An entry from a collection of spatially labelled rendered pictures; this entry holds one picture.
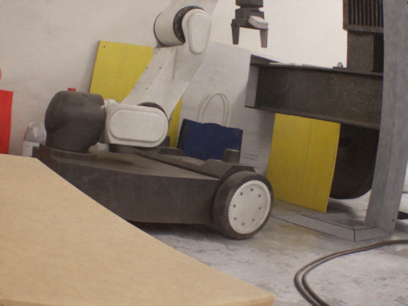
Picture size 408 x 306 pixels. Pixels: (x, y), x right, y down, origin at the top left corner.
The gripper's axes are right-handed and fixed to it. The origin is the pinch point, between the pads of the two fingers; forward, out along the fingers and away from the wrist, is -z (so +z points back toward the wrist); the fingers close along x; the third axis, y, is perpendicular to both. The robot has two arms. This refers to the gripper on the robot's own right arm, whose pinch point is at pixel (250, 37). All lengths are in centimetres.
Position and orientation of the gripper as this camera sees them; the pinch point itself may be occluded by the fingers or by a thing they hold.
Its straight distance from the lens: 156.5
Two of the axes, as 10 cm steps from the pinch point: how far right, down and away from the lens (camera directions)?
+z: 0.3, -9.9, -1.3
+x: 8.3, -0.4, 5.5
